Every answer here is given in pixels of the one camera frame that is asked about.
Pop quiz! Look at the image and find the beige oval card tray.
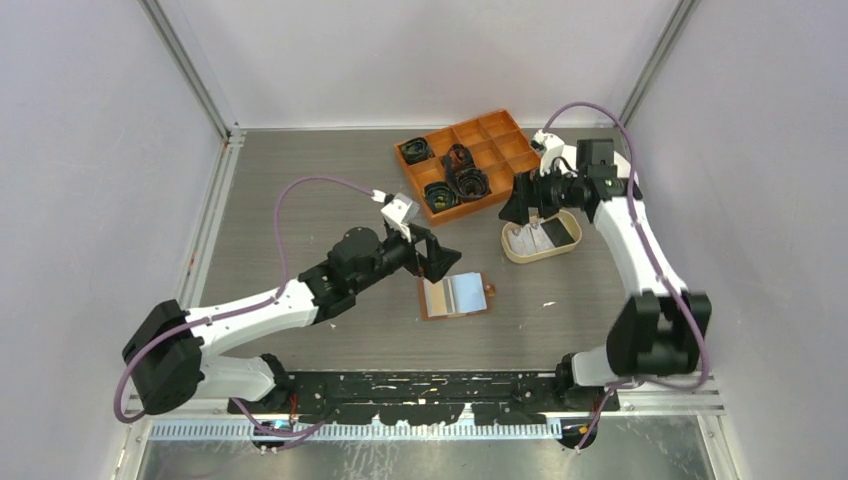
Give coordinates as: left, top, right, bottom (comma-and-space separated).
501, 210, 583, 264

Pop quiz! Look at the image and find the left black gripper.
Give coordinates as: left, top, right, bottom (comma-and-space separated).
351, 223, 460, 294

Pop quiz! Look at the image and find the brown leather card holder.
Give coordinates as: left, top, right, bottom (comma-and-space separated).
417, 272, 497, 321

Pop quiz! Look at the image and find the rolled dark belt bottom-left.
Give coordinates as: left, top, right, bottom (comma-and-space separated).
423, 181, 461, 214

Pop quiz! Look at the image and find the aluminium frame rail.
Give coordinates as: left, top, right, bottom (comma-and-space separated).
123, 374, 727, 420

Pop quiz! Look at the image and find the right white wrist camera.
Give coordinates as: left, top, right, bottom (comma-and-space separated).
529, 129, 567, 176

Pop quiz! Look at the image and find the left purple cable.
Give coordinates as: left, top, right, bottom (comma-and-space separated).
113, 176, 386, 453

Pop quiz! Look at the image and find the orange wooden divider tray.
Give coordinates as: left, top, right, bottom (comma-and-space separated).
394, 109, 540, 226

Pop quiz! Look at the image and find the rolled dark belt top-left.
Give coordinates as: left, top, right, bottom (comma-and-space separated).
399, 137, 434, 165

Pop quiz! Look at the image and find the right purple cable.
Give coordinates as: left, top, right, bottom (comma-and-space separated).
541, 101, 711, 453

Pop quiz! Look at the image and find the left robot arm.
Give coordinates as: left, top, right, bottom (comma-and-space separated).
113, 225, 462, 423

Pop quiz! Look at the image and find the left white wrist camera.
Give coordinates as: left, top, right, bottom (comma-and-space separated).
371, 189, 420, 243

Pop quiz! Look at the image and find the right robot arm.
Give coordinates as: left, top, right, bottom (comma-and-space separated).
499, 131, 712, 411

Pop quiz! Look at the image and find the white card in tray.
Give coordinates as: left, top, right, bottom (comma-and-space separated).
507, 224, 551, 256

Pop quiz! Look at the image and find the purple cable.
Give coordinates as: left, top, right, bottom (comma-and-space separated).
113, 176, 386, 453
541, 101, 711, 453

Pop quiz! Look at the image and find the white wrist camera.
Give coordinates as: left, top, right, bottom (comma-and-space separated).
371, 189, 420, 243
529, 129, 567, 176

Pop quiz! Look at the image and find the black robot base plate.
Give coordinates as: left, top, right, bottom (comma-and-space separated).
227, 365, 621, 448

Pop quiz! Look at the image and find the white bucket hat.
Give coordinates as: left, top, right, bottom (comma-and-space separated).
614, 151, 638, 184

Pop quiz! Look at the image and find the rolled dark belt centre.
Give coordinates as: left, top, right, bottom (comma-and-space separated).
441, 143, 491, 203

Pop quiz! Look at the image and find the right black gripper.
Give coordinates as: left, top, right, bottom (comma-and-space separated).
500, 159, 587, 226

